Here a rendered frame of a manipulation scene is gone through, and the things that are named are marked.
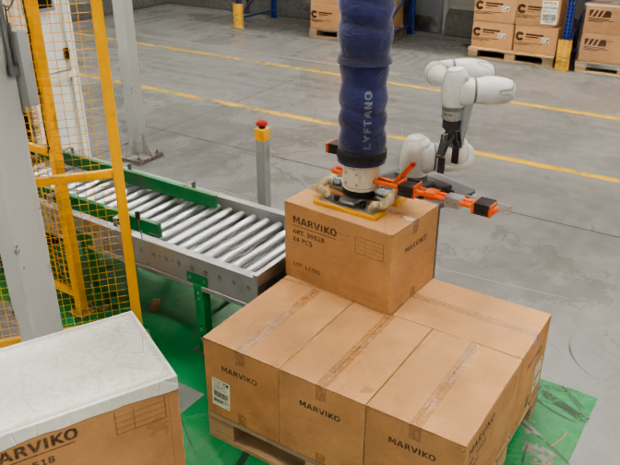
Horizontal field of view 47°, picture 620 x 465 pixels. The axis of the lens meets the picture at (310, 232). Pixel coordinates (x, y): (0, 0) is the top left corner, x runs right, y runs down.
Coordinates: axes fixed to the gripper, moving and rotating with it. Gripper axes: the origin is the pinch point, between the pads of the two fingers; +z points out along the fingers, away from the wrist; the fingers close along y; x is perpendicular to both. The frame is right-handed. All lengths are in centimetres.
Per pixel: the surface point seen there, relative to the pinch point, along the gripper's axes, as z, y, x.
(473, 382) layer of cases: 67, 46, 39
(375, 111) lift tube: -19.6, 6.5, -32.5
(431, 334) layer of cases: 67, 26, 11
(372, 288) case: 56, 23, -21
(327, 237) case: 39, 22, -46
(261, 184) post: 56, -41, -135
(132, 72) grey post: 43, -147, -363
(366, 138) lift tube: -7.4, 8.9, -34.7
